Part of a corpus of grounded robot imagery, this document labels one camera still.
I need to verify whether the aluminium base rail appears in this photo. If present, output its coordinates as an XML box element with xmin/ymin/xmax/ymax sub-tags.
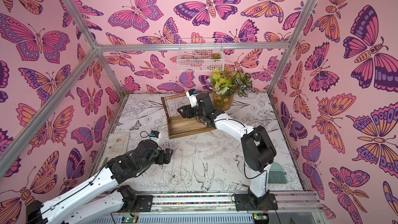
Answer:
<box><xmin>63</xmin><ymin>191</ymin><xmax>324</xmax><ymax>224</ymax></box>

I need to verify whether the glass vase with plants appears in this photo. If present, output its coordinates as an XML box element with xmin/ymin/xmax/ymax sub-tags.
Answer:
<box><xmin>207</xmin><ymin>70</ymin><xmax>255</xmax><ymax>112</ymax></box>

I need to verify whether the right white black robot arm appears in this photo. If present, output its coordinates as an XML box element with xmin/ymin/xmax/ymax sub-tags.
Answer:
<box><xmin>177</xmin><ymin>89</ymin><xmax>277</xmax><ymax>209</ymax></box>

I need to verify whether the wooden jewelry display stand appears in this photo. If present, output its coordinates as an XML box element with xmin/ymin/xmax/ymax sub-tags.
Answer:
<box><xmin>161</xmin><ymin>94</ymin><xmax>214</xmax><ymax>139</ymax></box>

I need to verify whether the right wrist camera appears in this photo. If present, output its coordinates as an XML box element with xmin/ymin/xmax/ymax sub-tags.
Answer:
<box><xmin>186</xmin><ymin>89</ymin><xmax>198</xmax><ymax>107</ymax></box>

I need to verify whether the white wire wall basket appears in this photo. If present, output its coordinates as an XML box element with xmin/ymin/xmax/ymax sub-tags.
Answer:
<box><xmin>176</xmin><ymin>37</ymin><xmax>225</xmax><ymax>72</ymax></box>

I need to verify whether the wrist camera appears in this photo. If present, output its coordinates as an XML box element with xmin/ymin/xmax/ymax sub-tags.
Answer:
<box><xmin>186</xmin><ymin>89</ymin><xmax>198</xmax><ymax>107</ymax></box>
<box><xmin>149</xmin><ymin>130</ymin><xmax>162</xmax><ymax>145</ymax></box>

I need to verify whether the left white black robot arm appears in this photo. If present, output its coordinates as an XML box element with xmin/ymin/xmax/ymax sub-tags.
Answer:
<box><xmin>26</xmin><ymin>140</ymin><xmax>173</xmax><ymax>224</ymax></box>

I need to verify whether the green brush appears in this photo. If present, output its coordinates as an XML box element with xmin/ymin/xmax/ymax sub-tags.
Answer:
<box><xmin>268</xmin><ymin>162</ymin><xmax>288</xmax><ymax>184</ymax></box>

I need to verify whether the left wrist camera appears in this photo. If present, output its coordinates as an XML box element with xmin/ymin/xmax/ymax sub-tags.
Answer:
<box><xmin>149</xmin><ymin>130</ymin><xmax>162</xmax><ymax>145</ymax></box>

